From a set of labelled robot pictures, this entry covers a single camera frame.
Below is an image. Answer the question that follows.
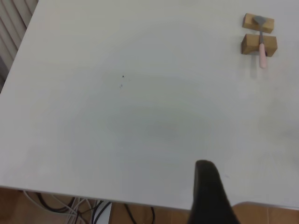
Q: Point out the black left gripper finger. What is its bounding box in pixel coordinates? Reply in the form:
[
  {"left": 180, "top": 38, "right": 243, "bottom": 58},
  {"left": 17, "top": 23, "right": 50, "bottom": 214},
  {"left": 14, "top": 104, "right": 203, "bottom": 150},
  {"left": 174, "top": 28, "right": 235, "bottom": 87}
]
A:
[{"left": 188, "top": 160, "right": 241, "bottom": 224}]

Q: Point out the arched wooden block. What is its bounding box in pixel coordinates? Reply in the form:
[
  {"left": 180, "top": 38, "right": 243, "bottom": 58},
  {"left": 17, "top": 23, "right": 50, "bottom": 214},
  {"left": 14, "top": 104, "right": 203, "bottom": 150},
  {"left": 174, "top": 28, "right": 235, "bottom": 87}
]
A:
[{"left": 241, "top": 34, "right": 278, "bottom": 56}]

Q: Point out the flat wooden block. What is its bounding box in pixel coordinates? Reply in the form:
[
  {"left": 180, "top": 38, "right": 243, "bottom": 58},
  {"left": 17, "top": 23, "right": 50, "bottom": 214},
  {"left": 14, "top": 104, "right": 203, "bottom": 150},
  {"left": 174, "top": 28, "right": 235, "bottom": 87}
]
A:
[{"left": 242, "top": 13, "right": 275, "bottom": 35}]

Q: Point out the pink handled metal spoon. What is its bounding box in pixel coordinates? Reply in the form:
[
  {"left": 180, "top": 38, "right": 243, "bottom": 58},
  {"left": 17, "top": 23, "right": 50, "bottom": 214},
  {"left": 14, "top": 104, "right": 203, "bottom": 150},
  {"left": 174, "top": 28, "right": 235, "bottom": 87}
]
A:
[{"left": 251, "top": 15, "right": 267, "bottom": 69}]

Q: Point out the black cable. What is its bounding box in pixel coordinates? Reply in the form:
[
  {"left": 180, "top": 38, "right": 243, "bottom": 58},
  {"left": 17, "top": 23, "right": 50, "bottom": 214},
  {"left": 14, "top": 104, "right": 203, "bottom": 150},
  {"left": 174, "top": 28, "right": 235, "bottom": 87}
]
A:
[
  {"left": 92, "top": 200, "right": 112, "bottom": 224},
  {"left": 35, "top": 193, "right": 77, "bottom": 213},
  {"left": 123, "top": 203, "right": 156, "bottom": 224}
]

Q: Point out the beige curtain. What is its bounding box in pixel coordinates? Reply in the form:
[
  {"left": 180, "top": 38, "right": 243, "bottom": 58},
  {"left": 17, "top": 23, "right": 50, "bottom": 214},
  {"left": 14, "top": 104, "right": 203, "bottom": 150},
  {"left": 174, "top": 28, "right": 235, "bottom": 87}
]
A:
[{"left": 0, "top": 0, "right": 39, "bottom": 94}]

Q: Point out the white cable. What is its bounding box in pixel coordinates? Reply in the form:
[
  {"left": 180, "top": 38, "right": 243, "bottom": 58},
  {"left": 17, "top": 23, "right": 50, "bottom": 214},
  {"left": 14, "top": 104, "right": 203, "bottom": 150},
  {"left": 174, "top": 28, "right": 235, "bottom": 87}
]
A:
[{"left": 23, "top": 190, "right": 94, "bottom": 224}]

